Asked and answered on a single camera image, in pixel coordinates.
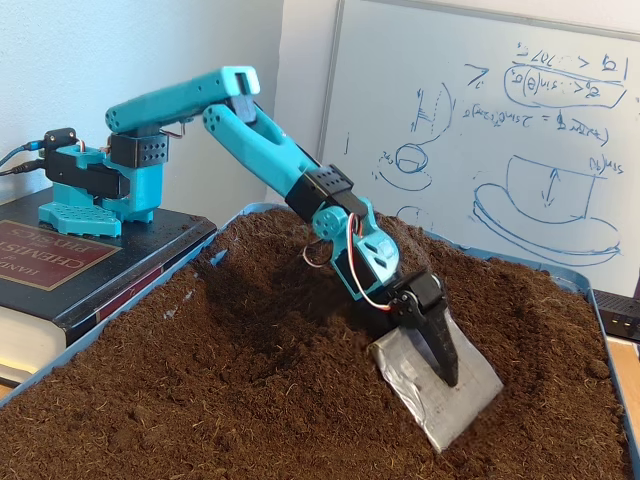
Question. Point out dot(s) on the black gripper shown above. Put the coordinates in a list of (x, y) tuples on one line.
[(419, 298)]

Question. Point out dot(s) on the brown soil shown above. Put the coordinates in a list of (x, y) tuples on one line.
[(250, 400)]

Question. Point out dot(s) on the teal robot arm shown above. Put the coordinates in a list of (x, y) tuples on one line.
[(250, 145)]

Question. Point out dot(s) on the blue plastic tray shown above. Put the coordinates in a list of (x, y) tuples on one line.
[(575, 275)]

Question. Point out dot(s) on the black perforated box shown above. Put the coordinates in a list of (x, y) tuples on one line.
[(620, 320)]

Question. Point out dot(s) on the whiteboard with blue drawings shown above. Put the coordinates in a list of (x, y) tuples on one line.
[(500, 150)]

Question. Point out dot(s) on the black chemistry physics handbook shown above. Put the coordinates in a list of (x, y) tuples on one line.
[(30, 300)]

